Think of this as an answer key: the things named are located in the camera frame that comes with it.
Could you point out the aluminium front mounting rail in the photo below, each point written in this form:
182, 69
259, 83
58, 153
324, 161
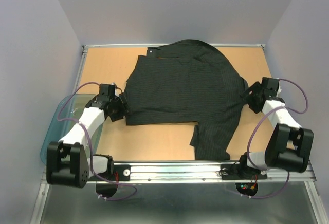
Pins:
199, 172

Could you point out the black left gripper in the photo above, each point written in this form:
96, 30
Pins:
124, 107

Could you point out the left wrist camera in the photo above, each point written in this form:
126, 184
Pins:
117, 90

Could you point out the black pinstriped long sleeve shirt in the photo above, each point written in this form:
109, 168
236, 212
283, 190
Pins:
188, 81

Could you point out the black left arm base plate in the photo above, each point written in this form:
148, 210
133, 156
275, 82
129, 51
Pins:
121, 172

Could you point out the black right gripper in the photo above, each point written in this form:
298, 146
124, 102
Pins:
254, 88

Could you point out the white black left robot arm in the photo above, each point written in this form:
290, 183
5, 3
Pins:
70, 161

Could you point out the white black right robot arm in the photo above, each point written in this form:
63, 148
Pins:
290, 144

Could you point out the clear teal plastic bin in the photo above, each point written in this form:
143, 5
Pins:
73, 109

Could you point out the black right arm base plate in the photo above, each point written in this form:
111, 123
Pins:
239, 172

